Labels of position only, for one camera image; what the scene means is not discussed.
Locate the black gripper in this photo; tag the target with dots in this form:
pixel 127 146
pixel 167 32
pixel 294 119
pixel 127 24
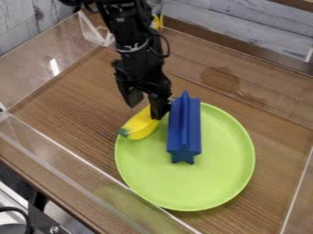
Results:
pixel 139 74

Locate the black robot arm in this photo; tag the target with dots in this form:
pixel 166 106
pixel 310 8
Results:
pixel 127 18

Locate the green round plate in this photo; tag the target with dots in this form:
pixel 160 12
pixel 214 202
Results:
pixel 184 187

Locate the yellow toy banana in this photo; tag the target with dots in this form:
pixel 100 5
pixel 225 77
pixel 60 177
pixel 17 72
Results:
pixel 139 126

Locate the clear acrylic corner bracket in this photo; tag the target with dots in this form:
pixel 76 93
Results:
pixel 97 35

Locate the clear acrylic front wall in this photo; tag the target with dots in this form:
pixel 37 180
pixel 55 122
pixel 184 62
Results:
pixel 93 195

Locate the black metal table bracket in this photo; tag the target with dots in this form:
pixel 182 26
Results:
pixel 43 224

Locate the yellow labelled tin can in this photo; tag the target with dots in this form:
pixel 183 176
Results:
pixel 156 23

